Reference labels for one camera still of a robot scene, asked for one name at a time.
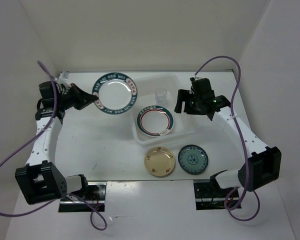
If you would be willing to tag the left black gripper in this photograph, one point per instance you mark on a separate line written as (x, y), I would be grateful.
(82, 103)

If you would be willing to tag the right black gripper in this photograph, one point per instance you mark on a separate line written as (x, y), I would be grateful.
(183, 95)

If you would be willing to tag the clear plastic cup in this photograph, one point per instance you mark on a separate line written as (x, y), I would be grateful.
(160, 96)

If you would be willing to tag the green red striped white plate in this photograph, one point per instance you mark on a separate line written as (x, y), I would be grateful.
(155, 121)

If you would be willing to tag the dark green rimmed white plate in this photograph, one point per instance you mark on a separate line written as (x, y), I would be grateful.
(116, 93)

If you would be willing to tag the clear plastic bin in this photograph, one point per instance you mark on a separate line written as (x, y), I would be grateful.
(146, 86)

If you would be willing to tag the cream patterned plate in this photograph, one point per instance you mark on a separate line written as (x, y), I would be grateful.
(159, 162)

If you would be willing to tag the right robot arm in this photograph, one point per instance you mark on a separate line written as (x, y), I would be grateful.
(261, 162)

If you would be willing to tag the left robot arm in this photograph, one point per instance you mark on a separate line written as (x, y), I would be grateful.
(40, 180)

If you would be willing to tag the blue patterned plate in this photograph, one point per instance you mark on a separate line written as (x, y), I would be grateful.
(193, 159)

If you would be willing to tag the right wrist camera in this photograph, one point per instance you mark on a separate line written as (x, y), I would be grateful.
(201, 88)

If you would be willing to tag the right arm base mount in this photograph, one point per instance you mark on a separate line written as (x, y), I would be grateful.
(206, 198)

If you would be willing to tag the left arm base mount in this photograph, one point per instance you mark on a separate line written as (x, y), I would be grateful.
(95, 196)

